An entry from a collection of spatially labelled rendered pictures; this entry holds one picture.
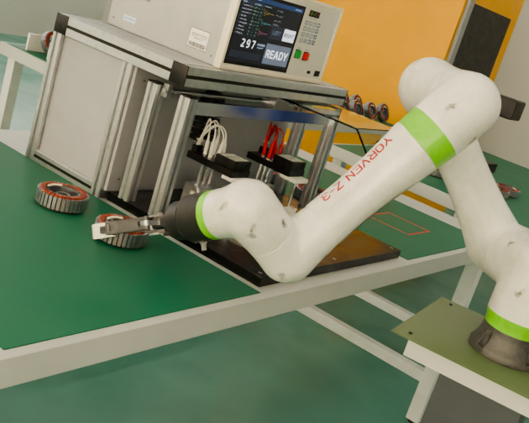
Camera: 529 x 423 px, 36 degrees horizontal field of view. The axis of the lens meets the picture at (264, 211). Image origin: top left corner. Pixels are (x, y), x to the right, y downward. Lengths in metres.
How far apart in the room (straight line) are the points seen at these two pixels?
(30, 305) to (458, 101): 0.80
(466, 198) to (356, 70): 4.04
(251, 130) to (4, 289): 1.07
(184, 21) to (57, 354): 0.96
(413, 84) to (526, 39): 5.65
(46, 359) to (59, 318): 0.10
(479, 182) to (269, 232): 0.53
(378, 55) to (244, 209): 4.36
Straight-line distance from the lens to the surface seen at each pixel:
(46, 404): 2.51
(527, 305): 1.70
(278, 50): 2.01
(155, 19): 2.00
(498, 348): 1.73
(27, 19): 9.48
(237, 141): 2.20
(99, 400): 2.58
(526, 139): 7.17
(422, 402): 3.03
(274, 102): 2.11
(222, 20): 1.86
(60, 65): 2.04
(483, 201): 1.76
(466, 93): 1.48
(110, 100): 1.90
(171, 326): 1.40
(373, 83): 5.67
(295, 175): 2.10
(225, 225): 1.40
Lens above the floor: 1.32
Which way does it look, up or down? 15 degrees down
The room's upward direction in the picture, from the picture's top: 18 degrees clockwise
